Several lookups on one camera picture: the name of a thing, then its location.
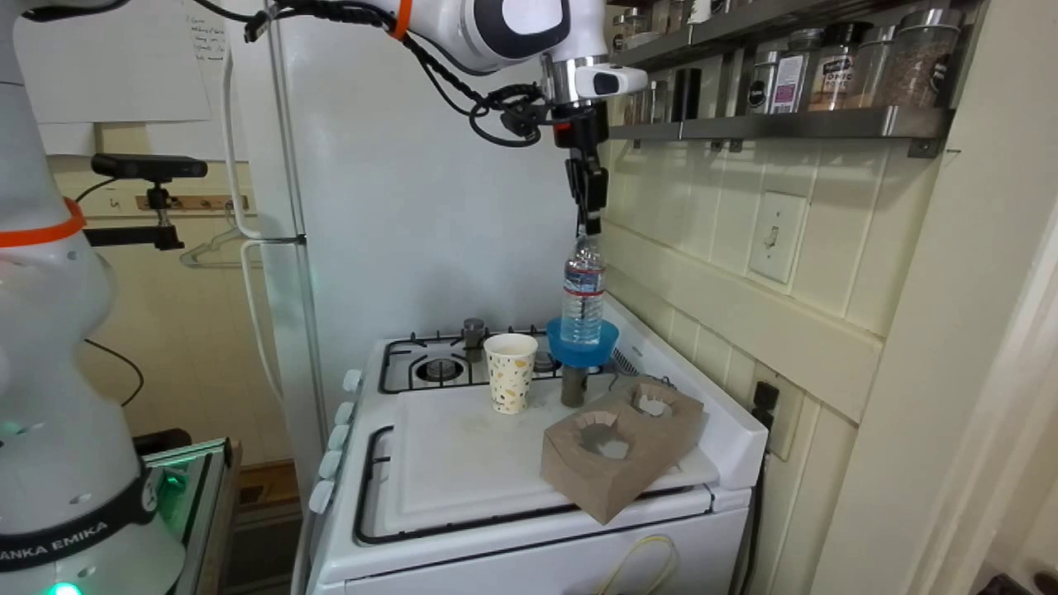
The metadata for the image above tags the white refrigerator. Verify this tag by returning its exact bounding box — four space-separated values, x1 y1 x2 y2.
259 15 613 473

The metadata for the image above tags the blue plastic bowl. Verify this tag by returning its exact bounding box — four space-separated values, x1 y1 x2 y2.
547 312 622 374

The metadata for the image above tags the white gas stove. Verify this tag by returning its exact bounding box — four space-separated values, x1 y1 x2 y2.
290 294 774 595

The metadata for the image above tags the dotted paper cup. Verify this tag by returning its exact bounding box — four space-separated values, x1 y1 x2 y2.
483 331 542 419

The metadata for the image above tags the cardboard cup carrier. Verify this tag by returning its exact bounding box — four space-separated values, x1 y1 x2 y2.
538 374 712 530

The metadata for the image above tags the black camera on stand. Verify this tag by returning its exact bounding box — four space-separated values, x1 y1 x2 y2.
83 153 211 253

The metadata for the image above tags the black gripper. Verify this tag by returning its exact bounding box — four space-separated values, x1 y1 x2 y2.
551 103 613 250

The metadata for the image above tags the black controller box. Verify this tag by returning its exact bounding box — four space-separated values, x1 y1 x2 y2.
131 430 243 595

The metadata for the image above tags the grey metal cylinder stand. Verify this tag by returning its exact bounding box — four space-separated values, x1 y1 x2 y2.
560 364 596 411

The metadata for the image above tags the wall outlet with plug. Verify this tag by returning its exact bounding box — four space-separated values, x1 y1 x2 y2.
752 376 803 463

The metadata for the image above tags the small metal cup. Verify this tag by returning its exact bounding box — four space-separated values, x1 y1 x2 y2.
459 312 492 358

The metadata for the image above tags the glass spice jar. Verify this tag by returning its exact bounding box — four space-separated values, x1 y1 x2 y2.
880 11 967 109

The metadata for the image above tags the clear plastic water bottle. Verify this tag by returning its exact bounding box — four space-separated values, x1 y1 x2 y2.
563 240 607 347

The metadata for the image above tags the metal spice rack shelf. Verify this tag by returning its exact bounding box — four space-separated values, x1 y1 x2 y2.
607 0 848 71
607 98 976 158

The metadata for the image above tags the white plastic cutting board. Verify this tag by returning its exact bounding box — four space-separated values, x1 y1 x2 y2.
393 383 722 538

